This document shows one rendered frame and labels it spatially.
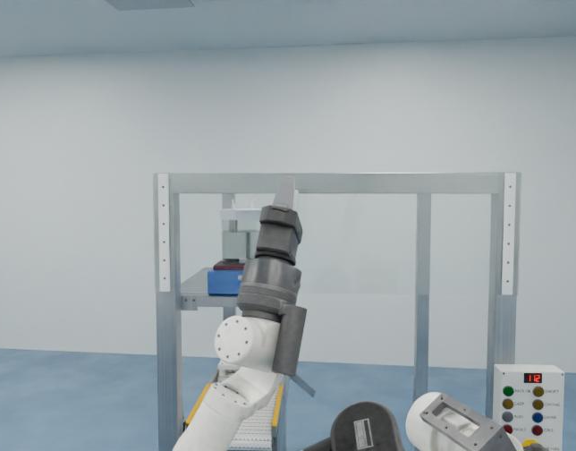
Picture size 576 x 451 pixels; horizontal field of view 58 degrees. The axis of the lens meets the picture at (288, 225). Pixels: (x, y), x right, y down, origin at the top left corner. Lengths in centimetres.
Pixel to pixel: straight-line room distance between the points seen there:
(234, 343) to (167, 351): 89
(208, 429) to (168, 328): 83
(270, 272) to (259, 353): 11
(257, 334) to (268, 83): 430
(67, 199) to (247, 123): 193
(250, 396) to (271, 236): 24
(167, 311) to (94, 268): 391
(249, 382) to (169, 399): 85
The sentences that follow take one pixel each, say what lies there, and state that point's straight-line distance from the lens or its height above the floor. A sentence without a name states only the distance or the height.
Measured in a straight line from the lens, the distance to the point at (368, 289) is 150.
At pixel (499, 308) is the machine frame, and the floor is 126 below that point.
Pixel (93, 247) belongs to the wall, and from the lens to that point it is 543.
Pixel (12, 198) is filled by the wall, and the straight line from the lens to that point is 585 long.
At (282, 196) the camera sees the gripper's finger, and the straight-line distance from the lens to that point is 80.
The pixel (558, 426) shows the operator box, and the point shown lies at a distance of 169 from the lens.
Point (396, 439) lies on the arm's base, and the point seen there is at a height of 126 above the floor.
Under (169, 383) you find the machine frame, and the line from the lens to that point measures 164.
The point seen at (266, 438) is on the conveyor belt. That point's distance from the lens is 174.
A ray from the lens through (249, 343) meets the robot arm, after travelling 72.
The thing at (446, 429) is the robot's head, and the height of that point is 136.
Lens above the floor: 159
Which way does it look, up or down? 4 degrees down
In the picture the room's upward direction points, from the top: straight up
